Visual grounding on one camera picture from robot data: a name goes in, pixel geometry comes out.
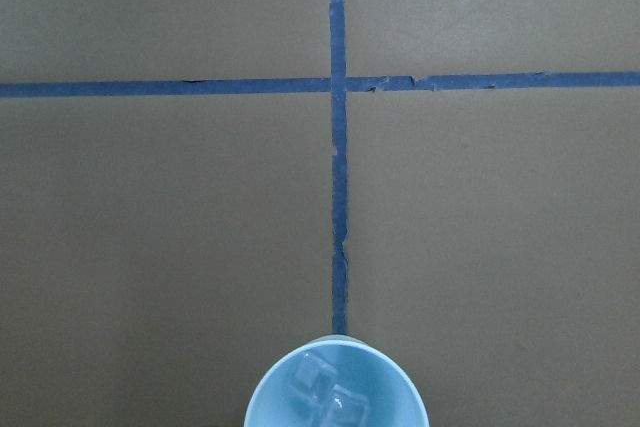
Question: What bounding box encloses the light blue plastic cup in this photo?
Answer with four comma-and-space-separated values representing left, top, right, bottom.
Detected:
244, 335, 430, 426

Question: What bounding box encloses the ice cube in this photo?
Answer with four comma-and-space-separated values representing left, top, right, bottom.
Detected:
318, 385, 371, 427
289, 351, 338, 405

